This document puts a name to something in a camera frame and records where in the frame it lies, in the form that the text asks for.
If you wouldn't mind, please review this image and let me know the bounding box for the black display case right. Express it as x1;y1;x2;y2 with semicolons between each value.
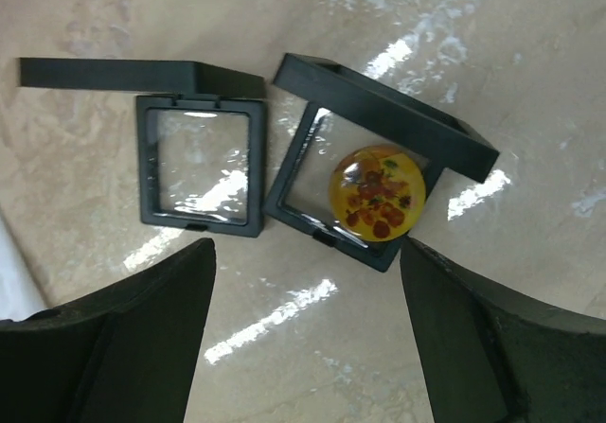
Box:
264;53;500;273

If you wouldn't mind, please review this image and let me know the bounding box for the black display case left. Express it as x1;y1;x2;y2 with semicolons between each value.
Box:
17;57;268;238

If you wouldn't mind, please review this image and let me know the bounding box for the yellow pin brooch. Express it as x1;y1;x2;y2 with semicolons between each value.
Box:
329;144;427;242

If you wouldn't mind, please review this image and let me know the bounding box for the black display case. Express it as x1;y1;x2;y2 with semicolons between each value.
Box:
17;57;268;238
264;53;500;273

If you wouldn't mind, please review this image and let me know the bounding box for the white shirt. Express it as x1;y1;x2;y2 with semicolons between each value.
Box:
0;216;48;322

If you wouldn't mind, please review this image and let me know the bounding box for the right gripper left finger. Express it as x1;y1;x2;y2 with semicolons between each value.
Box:
1;238;216;422

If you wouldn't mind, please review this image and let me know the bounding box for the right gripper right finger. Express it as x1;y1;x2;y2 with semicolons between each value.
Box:
401;238;605;422

